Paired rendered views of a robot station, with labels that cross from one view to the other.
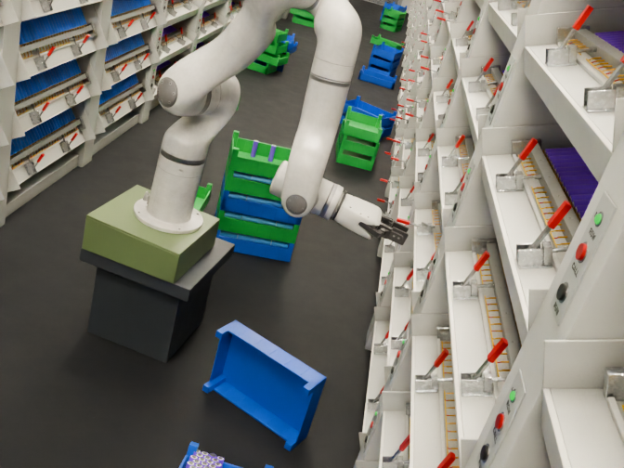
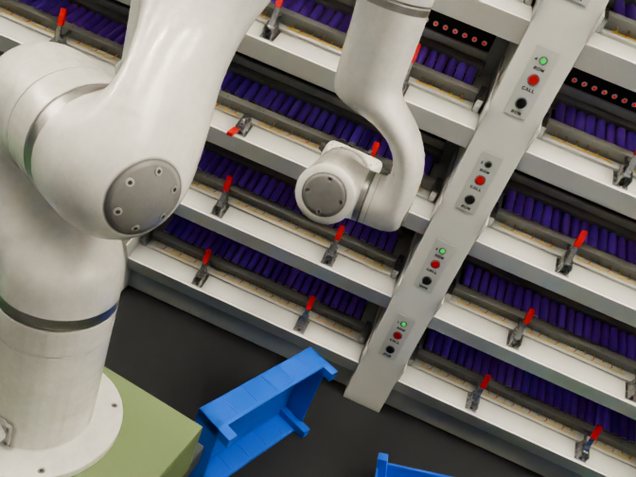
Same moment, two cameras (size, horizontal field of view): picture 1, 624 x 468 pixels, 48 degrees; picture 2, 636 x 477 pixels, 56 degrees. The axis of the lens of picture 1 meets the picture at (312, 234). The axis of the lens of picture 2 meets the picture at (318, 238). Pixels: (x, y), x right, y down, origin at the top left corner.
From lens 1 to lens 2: 1.71 m
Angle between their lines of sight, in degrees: 75
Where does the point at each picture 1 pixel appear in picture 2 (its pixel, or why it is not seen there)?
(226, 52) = (244, 21)
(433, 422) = (609, 284)
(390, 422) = (452, 317)
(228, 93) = not seen: hidden behind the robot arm
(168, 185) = (97, 366)
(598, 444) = not seen: outside the picture
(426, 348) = (501, 240)
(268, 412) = (247, 436)
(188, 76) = (185, 126)
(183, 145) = (119, 273)
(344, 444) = not seen: hidden behind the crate
